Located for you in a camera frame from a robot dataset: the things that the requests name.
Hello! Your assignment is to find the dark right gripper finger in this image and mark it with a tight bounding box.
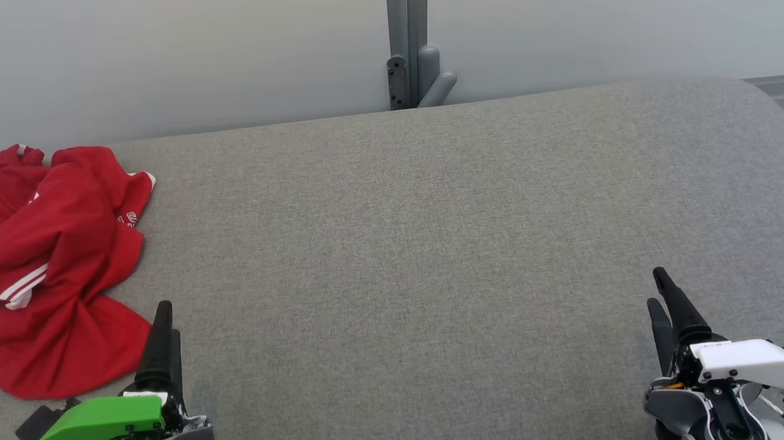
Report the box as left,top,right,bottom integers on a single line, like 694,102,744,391
652,265,713,348
647,297,678,376

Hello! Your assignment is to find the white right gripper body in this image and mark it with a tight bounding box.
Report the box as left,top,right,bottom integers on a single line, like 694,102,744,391
670,334,784,395

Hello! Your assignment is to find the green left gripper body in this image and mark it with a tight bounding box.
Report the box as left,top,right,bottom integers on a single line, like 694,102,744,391
34,385,190,440

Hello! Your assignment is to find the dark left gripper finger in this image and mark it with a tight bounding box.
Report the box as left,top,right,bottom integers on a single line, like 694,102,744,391
168,328,185,397
131,300,178,395

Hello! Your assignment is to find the red shirt with white sleeves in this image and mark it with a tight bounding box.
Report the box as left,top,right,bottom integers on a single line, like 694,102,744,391
0,159,159,402

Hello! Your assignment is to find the grey metal partition post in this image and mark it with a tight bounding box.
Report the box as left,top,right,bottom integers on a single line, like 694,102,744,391
383,0,460,111

